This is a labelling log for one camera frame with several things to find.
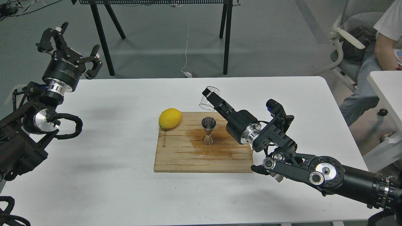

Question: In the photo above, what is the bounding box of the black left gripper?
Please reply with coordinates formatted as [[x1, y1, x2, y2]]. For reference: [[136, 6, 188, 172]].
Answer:
[[35, 22, 103, 93]]

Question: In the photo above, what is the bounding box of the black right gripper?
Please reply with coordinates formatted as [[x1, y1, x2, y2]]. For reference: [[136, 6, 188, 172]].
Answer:
[[202, 89, 261, 144]]

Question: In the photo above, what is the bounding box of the clear glass measuring cup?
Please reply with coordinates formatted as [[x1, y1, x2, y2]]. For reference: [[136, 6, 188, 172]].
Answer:
[[199, 86, 220, 112]]

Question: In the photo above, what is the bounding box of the steel double jigger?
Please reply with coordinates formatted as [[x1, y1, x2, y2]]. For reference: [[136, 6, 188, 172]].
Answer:
[[201, 117, 216, 146]]

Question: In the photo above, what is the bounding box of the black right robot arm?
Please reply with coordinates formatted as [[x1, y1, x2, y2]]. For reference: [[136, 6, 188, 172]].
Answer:
[[202, 88, 401, 226]]

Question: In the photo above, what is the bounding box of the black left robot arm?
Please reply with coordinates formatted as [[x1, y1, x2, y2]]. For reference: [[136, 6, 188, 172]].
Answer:
[[0, 22, 102, 181]]

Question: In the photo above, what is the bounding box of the yellow lemon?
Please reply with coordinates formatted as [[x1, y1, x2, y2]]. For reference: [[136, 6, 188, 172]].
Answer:
[[159, 108, 182, 129]]

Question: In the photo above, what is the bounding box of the wooden cutting board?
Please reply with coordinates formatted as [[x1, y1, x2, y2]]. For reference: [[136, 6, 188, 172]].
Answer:
[[154, 112, 253, 173]]

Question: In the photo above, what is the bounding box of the grey office chair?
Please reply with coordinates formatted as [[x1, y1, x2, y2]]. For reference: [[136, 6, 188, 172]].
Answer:
[[312, 0, 394, 93]]

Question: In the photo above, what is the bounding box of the white side table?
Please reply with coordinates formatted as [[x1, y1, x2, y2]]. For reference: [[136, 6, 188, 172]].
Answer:
[[363, 71, 402, 172]]

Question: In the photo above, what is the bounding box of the seated person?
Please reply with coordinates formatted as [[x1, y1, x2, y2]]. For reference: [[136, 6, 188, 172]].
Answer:
[[339, 0, 402, 127]]

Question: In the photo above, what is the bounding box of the white cable with plug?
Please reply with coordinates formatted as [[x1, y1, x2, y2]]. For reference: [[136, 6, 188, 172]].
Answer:
[[180, 33, 193, 78]]

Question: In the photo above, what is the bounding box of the black metal frame table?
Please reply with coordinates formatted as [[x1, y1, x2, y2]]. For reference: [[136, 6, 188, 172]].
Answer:
[[79, 0, 240, 76]]

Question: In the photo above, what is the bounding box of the floor cable bundle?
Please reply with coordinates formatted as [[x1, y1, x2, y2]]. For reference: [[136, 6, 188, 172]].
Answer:
[[0, 0, 63, 19]]

